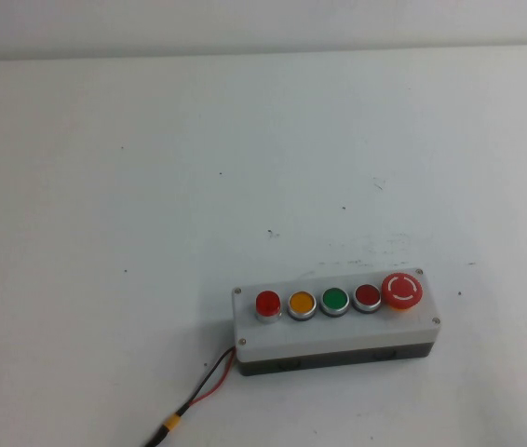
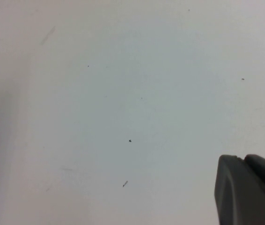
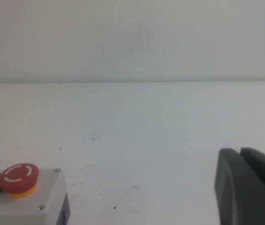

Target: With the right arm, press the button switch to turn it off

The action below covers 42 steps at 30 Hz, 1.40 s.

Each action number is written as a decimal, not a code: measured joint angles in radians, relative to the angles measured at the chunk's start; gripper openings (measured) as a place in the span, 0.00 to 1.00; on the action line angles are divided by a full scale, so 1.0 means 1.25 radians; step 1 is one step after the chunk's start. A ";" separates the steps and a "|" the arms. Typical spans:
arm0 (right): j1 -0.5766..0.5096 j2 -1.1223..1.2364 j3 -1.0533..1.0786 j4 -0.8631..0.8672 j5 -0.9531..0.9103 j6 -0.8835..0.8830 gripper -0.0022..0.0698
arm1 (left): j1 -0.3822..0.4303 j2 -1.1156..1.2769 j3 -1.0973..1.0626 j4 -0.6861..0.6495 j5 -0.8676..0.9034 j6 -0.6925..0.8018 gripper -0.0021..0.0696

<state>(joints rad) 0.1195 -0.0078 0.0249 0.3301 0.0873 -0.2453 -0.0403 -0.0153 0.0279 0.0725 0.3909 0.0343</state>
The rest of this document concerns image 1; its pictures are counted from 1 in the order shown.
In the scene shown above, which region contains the dark red push button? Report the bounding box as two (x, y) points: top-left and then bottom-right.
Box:
(352, 283), (384, 314)

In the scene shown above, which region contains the grey push button control box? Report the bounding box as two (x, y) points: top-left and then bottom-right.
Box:
(231, 266), (442, 378)

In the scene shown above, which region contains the yellow push button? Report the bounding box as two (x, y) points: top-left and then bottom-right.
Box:
(287, 290), (317, 322)

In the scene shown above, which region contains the green push button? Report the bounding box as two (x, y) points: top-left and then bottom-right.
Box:
(318, 287), (352, 318)

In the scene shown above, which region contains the red emergency stop mushroom button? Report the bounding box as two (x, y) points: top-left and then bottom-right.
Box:
(380, 272), (425, 312)

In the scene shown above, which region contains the red indicator lamp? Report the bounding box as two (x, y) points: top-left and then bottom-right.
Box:
(254, 291), (284, 324)

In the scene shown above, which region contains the red wire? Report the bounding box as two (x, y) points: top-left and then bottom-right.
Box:
(180, 347), (238, 411)

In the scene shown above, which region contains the black power cable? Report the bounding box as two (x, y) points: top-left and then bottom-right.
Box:
(142, 428), (168, 447)

